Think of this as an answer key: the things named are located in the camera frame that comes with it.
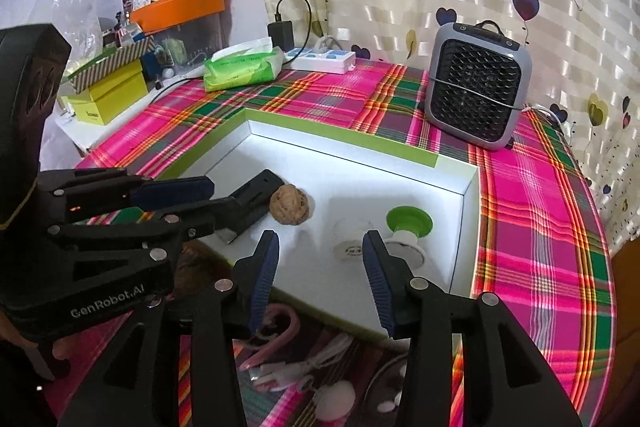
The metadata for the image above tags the brown walnut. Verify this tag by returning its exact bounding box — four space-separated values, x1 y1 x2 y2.
269 184 310 225
171 241 232 299

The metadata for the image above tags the black oval three-button pad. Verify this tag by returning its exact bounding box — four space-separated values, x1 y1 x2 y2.
362 353 408 426

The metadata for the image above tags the pink clip large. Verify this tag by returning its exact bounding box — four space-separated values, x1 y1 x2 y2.
240 303 300 371

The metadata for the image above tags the white round timer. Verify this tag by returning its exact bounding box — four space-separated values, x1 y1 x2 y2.
332 219 373 261

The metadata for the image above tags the white usb cable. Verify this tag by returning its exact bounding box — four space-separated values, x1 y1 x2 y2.
248 331 356 393

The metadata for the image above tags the white round bulb light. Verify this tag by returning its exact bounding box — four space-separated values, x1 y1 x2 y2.
314 381 356 421

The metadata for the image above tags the green white suction stamp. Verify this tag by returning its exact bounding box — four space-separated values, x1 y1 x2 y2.
385 206 433 270

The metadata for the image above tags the black rectangular device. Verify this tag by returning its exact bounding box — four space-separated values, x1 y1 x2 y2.
214 169 284 244

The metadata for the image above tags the person left hand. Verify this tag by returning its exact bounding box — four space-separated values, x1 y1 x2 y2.
0 311 82 360

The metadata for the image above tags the yellow shoe box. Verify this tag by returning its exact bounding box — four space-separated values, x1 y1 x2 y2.
61 60 149 126

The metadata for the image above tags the striped box lid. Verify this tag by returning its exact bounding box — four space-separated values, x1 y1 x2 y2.
67 37 155 93

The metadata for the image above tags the green white open box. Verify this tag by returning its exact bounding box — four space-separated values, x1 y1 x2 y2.
159 108 480 339

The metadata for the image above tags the plaid tablecloth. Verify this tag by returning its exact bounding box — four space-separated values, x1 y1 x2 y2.
81 61 616 426

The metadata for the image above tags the green tissue pack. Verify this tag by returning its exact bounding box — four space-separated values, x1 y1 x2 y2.
203 37 285 92

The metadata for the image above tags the clear plastic bag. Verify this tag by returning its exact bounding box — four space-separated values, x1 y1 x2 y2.
51 0 103 74

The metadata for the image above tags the white power strip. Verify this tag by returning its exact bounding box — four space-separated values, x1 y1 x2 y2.
283 48 356 75

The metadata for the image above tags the orange lidded clear bin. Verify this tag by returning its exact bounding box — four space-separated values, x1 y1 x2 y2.
130 0 226 74

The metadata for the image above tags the black charger adapter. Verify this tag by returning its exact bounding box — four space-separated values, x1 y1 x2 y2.
267 20 295 52

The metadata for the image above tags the grey mini heater fan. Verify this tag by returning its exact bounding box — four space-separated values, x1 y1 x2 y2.
424 20 533 150

